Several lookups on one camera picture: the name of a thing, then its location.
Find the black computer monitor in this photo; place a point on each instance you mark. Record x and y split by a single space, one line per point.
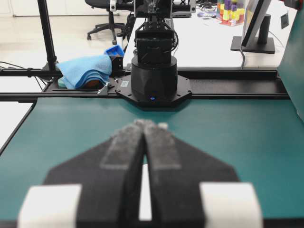
255 29

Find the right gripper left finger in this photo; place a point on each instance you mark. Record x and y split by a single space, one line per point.
88 190

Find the blue folded cloth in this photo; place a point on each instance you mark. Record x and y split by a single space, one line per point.
77 72

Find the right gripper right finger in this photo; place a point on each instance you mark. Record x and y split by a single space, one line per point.
192 189

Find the black vertical frame pole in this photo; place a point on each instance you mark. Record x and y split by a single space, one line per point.
46 28

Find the colourful block toy box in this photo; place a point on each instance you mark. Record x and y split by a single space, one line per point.
231 12

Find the blue plastic tray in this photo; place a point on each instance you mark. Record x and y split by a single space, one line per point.
115 50

